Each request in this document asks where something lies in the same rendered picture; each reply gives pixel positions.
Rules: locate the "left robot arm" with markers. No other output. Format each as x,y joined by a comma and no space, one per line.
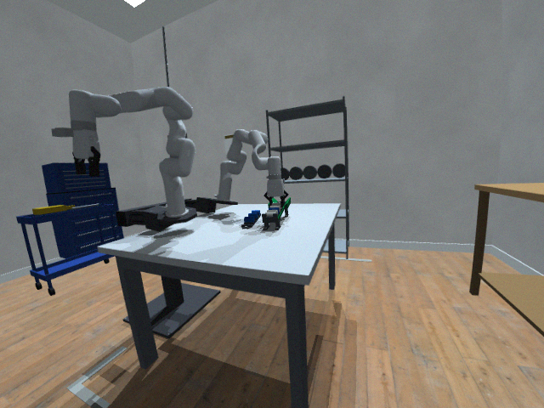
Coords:
273,164

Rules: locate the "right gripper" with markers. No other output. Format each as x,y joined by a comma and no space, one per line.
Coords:
85,144

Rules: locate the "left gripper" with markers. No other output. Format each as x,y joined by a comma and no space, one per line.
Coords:
275,187

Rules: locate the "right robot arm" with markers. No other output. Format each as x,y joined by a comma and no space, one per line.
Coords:
85,107

